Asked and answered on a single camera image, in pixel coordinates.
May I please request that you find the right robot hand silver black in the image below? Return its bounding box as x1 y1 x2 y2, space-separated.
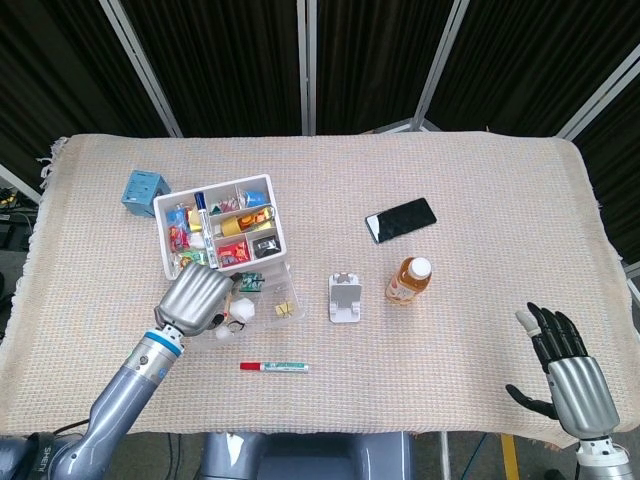
505 301 620 440

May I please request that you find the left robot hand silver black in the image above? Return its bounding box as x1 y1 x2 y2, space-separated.
154 263 240 335

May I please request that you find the white drawer organizer box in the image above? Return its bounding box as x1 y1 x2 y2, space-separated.
153 173 292 301

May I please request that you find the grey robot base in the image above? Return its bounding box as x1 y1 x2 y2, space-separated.
199 432 416 480

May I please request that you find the blue cube box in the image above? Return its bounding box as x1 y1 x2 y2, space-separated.
121 169 170 219

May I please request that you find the red snack packet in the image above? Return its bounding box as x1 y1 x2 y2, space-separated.
215 241 250 266

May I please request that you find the blue-capped whiteboard marker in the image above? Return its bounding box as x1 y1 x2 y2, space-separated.
193 191 220 269

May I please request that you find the red-capped whiteboard marker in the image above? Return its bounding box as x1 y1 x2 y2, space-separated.
239 361 310 374

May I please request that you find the beige woven tablecloth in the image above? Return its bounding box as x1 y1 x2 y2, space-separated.
0 130 626 449

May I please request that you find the white phone stand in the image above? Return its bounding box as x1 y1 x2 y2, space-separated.
327 271 364 325

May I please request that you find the orange tea bottle white cap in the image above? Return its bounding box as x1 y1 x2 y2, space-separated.
384 256 433 305

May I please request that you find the black smartphone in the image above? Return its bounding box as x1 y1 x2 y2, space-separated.
364 197 438 245

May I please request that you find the black cable bundle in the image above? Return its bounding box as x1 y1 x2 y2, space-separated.
0 184 36 251

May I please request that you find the black folding screen white frame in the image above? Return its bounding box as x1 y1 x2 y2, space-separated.
0 0 640 251

